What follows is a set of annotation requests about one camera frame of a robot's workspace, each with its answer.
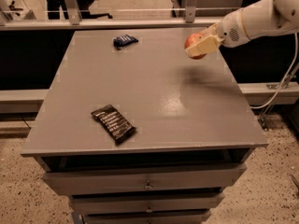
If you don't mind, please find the grey drawer cabinet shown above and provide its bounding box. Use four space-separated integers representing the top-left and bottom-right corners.
21 27 269 224

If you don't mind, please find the grey drawer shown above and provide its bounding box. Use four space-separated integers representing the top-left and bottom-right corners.
84 210 210 224
43 163 246 196
70 192 224 215

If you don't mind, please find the blue snack packet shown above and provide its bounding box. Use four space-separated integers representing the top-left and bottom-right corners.
113 35 138 49

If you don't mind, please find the black office chair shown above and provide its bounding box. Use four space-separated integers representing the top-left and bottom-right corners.
46 0 114 21

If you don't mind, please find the white cable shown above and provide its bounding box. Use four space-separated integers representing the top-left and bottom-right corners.
249 33 299 110

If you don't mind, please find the bottom grey drawer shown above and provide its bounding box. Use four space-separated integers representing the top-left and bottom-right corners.
84 210 210 224

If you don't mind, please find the metal railing frame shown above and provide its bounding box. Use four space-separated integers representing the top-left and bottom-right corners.
0 0 281 31

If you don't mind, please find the red apple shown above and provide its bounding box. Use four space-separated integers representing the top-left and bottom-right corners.
184 34 205 60

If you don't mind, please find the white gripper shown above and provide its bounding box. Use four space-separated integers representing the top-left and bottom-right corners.
185 9 249 56

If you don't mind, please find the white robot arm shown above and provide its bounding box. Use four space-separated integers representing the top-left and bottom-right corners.
185 0 299 59

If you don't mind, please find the black rxbar chocolate wrapper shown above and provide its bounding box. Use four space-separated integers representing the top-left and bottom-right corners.
91 105 136 145

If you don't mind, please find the top grey drawer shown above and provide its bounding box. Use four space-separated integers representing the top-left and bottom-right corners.
43 163 246 196

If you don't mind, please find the middle grey drawer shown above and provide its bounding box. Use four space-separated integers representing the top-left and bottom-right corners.
70 192 224 215

